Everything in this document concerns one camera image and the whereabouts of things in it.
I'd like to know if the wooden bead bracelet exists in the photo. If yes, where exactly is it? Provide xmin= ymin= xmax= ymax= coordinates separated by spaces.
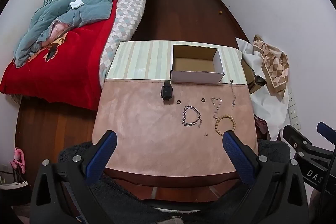
xmin=213 ymin=114 xmax=237 ymax=137

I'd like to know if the silver chain bracelet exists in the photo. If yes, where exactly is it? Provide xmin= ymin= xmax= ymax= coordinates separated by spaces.
xmin=181 ymin=105 xmax=203 ymax=128

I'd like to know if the thin pendant necklace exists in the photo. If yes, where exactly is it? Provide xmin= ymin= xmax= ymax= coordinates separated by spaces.
xmin=229 ymin=78 xmax=237 ymax=109

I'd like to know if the black smartwatch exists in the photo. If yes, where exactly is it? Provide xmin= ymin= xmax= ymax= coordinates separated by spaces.
xmin=161 ymin=80 xmax=173 ymax=101

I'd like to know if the black fuzzy sleeve forearm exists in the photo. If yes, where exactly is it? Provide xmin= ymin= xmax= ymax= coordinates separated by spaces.
xmin=57 ymin=139 xmax=291 ymax=224

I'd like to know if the pink slipper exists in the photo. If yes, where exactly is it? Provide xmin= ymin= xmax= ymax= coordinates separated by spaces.
xmin=10 ymin=147 xmax=26 ymax=174

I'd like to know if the beige geometric patterned scarf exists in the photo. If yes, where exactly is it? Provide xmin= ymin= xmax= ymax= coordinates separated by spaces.
xmin=253 ymin=35 xmax=289 ymax=98

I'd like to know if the pink striped table cloth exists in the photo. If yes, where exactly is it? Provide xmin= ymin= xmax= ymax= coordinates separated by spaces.
xmin=92 ymin=40 xmax=257 ymax=177

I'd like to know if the red bed blanket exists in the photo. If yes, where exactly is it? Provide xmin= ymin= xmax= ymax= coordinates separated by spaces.
xmin=1 ymin=0 xmax=118 ymax=110

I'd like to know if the white cardboard box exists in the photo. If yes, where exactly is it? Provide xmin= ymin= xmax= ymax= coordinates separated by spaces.
xmin=170 ymin=45 xmax=226 ymax=85

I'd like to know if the teal quilt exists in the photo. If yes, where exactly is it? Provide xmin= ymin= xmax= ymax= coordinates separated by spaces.
xmin=14 ymin=0 xmax=115 ymax=68

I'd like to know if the checkered mattress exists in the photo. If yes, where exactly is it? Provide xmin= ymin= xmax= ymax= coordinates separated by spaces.
xmin=99 ymin=0 xmax=146 ymax=86

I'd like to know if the white wall socket strip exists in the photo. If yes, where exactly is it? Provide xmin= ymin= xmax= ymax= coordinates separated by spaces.
xmin=288 ymin=86 xmax=301 ymax=131

